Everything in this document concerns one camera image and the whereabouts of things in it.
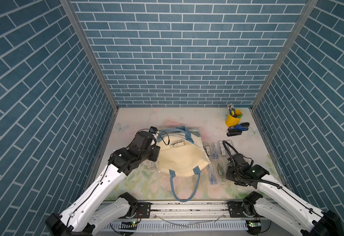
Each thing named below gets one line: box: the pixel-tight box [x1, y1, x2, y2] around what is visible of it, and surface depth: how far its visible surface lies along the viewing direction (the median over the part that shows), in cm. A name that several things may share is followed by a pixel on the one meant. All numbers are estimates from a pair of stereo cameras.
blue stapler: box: [228, 122, 250, 132], surface depth 107 cm
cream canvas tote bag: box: [154, 125, 211, 203], surface depth 85 cm
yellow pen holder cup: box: [225, 108, 243, 128], surface depth 104 cm
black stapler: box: [226, 128, 243, 137], surface depth 106 cm
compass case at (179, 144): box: [173, 141, 186, 148], surface depth 97 cm
